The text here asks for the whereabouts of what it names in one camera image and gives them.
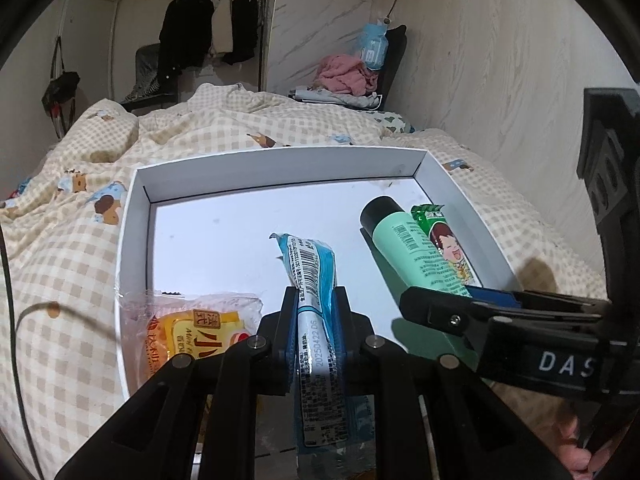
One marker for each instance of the black hanging jacket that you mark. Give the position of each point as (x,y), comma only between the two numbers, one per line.
(182,35)

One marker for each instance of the blue tissue pack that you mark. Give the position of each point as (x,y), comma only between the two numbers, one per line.
(374,45)

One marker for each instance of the black hanging garment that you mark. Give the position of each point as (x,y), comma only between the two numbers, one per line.
(242,25)

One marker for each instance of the white hanging garment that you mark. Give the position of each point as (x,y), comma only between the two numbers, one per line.
(222,20)

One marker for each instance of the green tube with black cap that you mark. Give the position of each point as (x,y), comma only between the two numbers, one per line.
(400,240)

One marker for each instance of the bun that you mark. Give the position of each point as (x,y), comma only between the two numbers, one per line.
(200,330)

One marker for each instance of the heart print pillow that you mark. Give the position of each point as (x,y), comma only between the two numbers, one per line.
(392,122)

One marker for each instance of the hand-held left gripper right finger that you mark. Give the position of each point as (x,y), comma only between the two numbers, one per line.
(345,320)

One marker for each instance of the black hanging bag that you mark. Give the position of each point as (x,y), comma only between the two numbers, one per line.
(60,90)

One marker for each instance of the green cartoon snack packet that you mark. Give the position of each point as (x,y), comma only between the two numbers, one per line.
(445,250)

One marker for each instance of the checkered printed blanket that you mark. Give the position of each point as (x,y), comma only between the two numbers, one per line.
(65,260)

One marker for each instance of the pink cloth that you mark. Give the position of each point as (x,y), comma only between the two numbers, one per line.
(345,75)

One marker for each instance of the person's right hand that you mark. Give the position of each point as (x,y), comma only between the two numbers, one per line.
(570,440)

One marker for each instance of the grey folded clothes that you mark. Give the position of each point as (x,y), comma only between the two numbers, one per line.
(320,96)

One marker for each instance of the black chair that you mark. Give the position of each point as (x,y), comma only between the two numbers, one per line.
(395,70)

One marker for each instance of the blue snack packet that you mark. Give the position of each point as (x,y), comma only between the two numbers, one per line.
(312,280)

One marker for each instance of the white cardboard box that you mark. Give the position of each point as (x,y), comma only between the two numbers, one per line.
(225,240)

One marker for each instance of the striped grey garment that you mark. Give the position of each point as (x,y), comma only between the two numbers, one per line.
(147,75)

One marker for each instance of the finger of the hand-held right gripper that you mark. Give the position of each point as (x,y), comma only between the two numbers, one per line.
(435,310)
(500,296)

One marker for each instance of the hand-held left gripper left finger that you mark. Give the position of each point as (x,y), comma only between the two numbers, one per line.
(287,320)

